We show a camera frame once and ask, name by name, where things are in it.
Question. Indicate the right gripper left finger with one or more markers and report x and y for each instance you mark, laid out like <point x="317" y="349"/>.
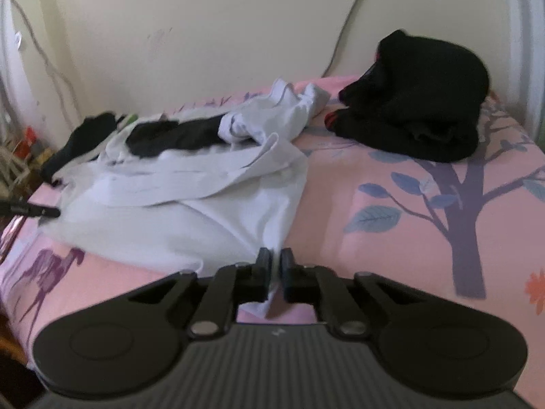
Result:
<point x="208" y="306"/>

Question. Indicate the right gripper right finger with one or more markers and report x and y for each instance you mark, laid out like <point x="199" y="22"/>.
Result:
<point x="358" y="305"/>

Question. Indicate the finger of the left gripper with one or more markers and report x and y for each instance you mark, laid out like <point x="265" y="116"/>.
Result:
<point x="27" y="209"/>

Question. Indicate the white t-shirt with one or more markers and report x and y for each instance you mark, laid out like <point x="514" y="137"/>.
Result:
<point x="194" y="210"/>

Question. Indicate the cluttered side shelf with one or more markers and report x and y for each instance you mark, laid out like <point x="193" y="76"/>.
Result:
<point x="21" y="162"/>

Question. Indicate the black striped garment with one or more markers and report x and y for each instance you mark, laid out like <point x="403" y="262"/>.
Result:
<point x="85" y="138"/>

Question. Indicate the pink tree-print bedsheet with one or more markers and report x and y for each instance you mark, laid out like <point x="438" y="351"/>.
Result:
<point x="470" y="236"/>

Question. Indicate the white window frame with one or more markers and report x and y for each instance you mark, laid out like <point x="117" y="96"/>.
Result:
<point x="525" y="93"/>

